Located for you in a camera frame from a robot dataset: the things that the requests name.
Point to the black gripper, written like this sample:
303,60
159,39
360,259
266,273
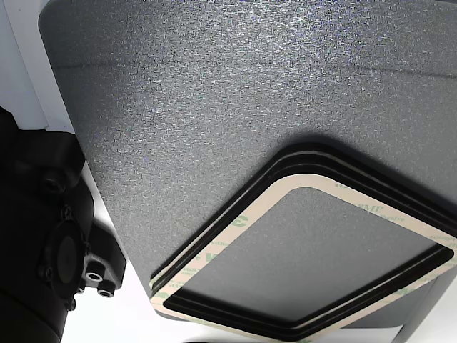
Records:
35,214

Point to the dark gray textured mat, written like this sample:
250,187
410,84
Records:
214,107

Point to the black frame with beige liner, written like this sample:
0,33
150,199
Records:
228,238
310,157

